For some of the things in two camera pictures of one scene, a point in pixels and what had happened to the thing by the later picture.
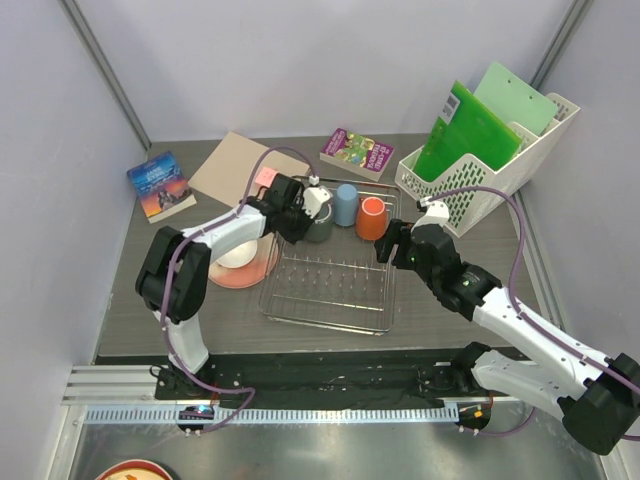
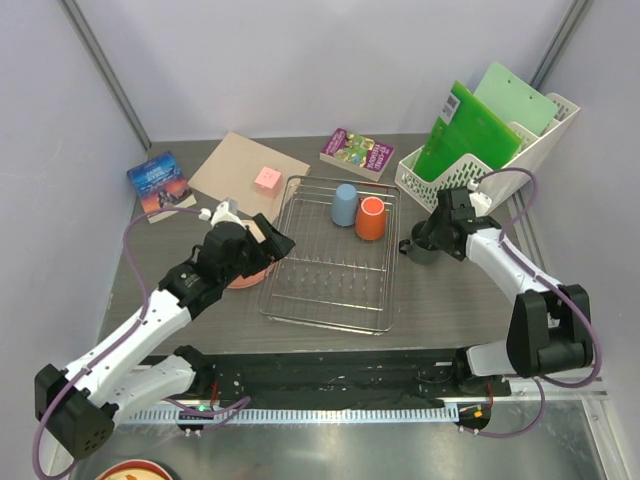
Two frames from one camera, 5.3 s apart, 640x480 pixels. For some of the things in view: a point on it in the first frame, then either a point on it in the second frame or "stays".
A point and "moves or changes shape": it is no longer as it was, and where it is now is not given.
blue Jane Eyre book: x=161 y=186 stays
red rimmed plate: x=135 y=470 stays
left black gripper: x=293 y=236 -> x=277 y=245
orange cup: x=371 y=219 stays
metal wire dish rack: x=337 y=283 stays
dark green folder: x=465 y=126 stays
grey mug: x=321 y=229 moves or changes shape
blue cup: x=346 y=205 stays
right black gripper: x=385 y=245 -> x=432 y=230
